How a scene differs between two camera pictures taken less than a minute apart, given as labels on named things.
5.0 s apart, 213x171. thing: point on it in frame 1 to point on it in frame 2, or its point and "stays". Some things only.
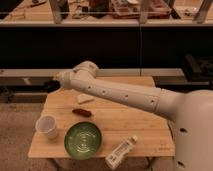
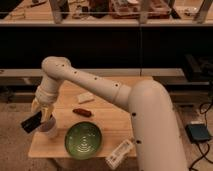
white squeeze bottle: x=120 y=152 stays
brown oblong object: x=79 y=111 stays
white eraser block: x=81 y=98 stays
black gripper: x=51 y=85 to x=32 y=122
